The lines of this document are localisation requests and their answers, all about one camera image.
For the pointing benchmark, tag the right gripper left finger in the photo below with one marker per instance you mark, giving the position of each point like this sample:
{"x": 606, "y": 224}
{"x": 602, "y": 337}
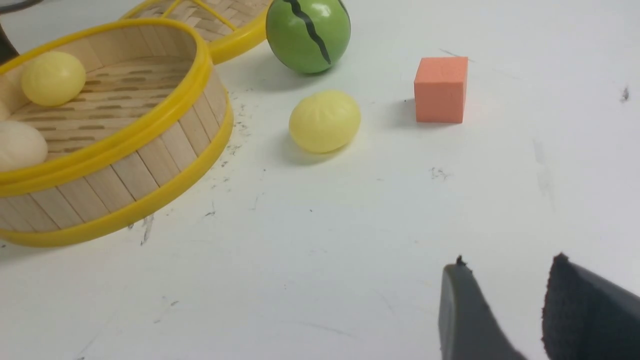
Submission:
{"x": 467, "y": 327}

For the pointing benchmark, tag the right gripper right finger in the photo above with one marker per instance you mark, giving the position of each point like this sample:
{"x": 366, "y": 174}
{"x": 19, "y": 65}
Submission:
{"x": 587, "y": 317}

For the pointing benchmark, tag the yellow bun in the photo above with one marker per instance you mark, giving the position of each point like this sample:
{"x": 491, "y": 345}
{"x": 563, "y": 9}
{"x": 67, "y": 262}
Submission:
{"x": 53, "y": 79}
{"x": 325, "y": 121}

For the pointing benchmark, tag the white bun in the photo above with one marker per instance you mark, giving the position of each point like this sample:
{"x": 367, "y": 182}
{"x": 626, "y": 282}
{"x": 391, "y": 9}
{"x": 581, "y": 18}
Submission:
{"x": 21, "y": 146}

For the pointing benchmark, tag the bamboo steamer tray yellow rim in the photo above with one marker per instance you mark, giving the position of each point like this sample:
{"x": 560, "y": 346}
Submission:
{"x": 152, "y": 118}

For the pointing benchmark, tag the woven bamboo steamer lid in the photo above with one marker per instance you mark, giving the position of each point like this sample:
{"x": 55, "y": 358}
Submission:
{"x": 230, "y": 27}

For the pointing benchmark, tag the orange foam cube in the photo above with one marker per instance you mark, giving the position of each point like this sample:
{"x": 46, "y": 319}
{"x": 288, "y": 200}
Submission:
{"x": 440, "y": 87}

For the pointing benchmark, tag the green toy watermelon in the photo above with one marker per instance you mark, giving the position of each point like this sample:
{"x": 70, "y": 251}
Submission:
{"x": 308, "y": 36}

